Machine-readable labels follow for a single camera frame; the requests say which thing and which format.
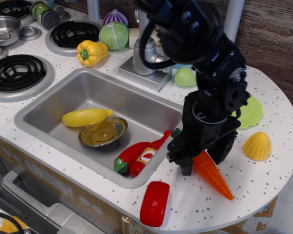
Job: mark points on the green toy cabbage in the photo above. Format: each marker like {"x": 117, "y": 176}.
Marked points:
{"x": 114, "y": 35}

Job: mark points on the silver toy sink basin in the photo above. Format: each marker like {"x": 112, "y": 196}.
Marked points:
{"x": 148, "y": 117}

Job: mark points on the green toy can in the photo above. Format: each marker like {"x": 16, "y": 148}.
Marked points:
{"x": 43, "y": 14}

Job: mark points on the rear left black burner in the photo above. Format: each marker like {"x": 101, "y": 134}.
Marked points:
{"x": 15, "y": 8}

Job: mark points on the grey support pole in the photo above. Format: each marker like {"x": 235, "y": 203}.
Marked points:
{"x": 232, "y": 19}
{"x": 93, "y": 9}

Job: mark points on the yellow toy below counter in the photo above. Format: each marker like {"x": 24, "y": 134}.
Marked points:
{"x": 9, "y": 227}

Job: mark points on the rear right black burner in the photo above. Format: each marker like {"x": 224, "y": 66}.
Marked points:
{"x": 71, "y": 33}

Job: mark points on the cream toy bottle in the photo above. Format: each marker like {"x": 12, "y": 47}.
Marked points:
{"x": 134, "y": 35}

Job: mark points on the silver toy faucet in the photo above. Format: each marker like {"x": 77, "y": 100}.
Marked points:
{"x": 134, "y": 69}

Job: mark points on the silver stove knob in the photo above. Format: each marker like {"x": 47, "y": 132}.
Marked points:
{"x": 29, "y": 33}

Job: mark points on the front left black burner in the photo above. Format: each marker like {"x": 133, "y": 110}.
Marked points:
{"x": 20, "y": 72}

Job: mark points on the blue plastic bowl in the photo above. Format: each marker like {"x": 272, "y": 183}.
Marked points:
{"x": 178, "y": 66}

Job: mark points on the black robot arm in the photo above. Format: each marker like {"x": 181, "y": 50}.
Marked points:
{"x": 191, "y": 32}

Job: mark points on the purple toy onion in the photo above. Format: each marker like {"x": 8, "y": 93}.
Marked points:
{"x": 115, "y": 16}

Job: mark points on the small steel pot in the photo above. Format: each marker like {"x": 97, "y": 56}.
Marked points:
{"x": 10, "y": 30}

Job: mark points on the black burner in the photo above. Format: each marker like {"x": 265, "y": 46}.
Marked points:
{"x": 15, "y": 8}
{"x": 20, "y": 72}
{"x": 71, "y": 33}

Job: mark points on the grey oven door handle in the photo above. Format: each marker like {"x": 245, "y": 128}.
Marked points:
{"x": 33, "y": 199}

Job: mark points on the red toy ketchup bottle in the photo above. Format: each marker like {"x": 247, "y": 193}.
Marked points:
{"x": 147, "y": 154}

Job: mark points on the red toy chili pepper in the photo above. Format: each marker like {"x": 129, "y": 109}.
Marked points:
{"x": 124, "y": 161}

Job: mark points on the grey left support pole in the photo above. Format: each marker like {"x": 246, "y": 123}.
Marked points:
{"x": 93, "y": 9}

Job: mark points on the metal pot lid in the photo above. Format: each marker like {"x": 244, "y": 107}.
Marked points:
{"x": 103, "y": 133}

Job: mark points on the red toy cheese wheel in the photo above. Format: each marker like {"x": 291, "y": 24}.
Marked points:
{"x": 154, "y": 204}

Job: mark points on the light green plastic plate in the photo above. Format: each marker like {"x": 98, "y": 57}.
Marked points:
{"x": 251, "y": 114}

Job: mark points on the yellow toy squash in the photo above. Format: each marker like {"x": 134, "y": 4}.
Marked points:
{"x": 85, "y": 117}

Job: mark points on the light green toy pear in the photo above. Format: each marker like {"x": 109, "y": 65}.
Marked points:
{"x": 184, "y": 77}

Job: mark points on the orange toy carrot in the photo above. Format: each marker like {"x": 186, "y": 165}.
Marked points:
{"x": 207, "y": 169}

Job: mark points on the grey right support pole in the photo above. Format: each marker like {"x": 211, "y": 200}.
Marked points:
{"x": 232, "y": 19}

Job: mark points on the yellow toy bell pepper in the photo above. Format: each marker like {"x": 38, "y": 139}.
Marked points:
{"x": 89, "y": 53}

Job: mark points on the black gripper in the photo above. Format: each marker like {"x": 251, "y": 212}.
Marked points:
{"x": 197, "y": 136}

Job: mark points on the yellow toy corn piece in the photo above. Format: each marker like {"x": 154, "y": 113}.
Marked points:
{"x": 258, "y": 147}

